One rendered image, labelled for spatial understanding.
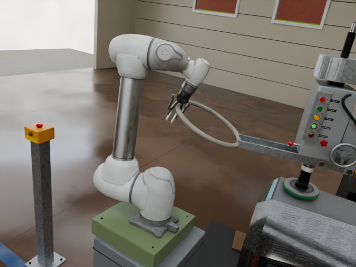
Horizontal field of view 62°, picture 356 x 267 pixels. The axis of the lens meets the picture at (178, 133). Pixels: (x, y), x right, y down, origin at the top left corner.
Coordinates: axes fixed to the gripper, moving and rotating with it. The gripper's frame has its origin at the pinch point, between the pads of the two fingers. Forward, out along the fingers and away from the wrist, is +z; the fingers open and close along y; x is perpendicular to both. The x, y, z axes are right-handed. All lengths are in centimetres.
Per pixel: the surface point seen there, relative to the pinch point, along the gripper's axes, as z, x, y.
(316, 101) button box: -56, -23, 59
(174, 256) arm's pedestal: 27, -80, 19
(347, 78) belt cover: -74, -23, 64
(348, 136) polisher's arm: -50, -28, 85
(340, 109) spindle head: -59, -25, 72
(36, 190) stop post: 81, -21, -55
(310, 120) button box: -46, -24, 63
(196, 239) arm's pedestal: 24, -68, 30
